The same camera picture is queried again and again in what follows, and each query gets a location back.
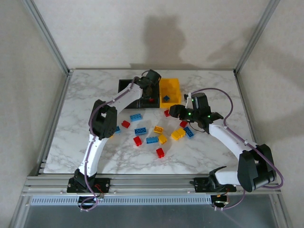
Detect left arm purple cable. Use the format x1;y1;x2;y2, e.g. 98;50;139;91
79;70;152;212

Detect aluminium side rail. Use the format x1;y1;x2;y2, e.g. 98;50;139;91
37;71;73;177
234;71;266;174

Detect aluminium frame leg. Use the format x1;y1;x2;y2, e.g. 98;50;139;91
9;196;31;228
268;193;294;228

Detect yellow plastic bin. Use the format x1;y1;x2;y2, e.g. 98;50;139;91
159;77;182;109

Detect base wiring with small board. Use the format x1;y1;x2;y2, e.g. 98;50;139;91
92;184;105;202
215;189;230;205

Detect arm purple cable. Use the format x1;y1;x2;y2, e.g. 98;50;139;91
79;70;152;212
187;87;285;212

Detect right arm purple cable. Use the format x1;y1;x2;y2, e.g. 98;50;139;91
187;87;285;212

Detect grey slotted cable duct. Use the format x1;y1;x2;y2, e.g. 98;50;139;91
30;196;212;206

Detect aluminium frame post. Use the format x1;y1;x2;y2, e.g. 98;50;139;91
22;0;73;76
233;0;282;76

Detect right gripper thin black cable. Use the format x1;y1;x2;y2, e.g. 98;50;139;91
186;121;210;134

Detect wide aluminium base rail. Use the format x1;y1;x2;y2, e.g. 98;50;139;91
21;174;282;197

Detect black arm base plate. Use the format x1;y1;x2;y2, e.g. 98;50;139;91
194;177;238;193
67;177;111;193

